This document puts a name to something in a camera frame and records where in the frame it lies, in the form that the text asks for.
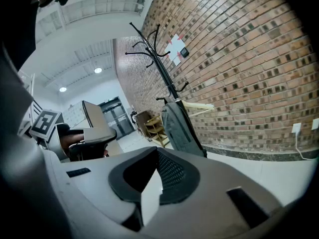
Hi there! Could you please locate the white locker cabinet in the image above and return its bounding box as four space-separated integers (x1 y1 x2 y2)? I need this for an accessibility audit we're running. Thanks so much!
61 102 88 129

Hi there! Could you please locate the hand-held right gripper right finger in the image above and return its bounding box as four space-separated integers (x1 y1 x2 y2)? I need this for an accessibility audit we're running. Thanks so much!
139 147 283 239

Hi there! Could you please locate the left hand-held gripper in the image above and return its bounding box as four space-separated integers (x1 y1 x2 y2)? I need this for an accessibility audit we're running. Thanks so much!
28 110 118 163

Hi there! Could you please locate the brown wooden cabinet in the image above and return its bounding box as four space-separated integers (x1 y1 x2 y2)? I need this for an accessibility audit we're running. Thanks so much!
135 110 151 132

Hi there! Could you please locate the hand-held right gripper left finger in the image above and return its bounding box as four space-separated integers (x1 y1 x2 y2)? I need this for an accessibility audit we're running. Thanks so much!
42 146 159 239

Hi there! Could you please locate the white power cable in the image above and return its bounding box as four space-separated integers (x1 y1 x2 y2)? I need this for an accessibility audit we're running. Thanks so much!
295 132 315 161

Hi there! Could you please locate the light wooden shelf cart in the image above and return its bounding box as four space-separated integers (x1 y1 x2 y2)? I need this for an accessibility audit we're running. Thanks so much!
144 114 170 148

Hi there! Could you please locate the person's dark upper body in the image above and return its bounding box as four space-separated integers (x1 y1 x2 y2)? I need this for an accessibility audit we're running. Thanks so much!
0 0 63 71

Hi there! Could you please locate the black metal coat rack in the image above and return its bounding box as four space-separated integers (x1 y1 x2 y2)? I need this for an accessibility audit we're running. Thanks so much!
125 22 208 158

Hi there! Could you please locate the grey backpack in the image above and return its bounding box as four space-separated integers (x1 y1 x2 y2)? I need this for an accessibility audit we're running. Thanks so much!
156 97 207 158

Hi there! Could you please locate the white paper sheet with red tape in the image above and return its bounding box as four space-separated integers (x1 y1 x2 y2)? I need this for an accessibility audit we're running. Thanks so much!
163 33 186 66

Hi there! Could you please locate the beige partition board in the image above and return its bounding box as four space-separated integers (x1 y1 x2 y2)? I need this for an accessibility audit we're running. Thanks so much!
81 100 108 129

